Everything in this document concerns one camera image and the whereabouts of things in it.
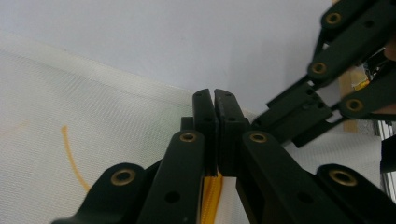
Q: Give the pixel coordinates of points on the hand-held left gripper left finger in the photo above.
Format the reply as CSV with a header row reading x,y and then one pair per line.
x,y
186,174

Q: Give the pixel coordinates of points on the white leaf print zippered pillowcase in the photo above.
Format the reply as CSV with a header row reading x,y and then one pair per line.
x,y
93,109

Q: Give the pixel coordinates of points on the aluminium floor rail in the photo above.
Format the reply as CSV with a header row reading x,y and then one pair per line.
x,y
389,186

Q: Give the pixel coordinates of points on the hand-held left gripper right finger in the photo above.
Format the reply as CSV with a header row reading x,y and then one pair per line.
x,y
267,174

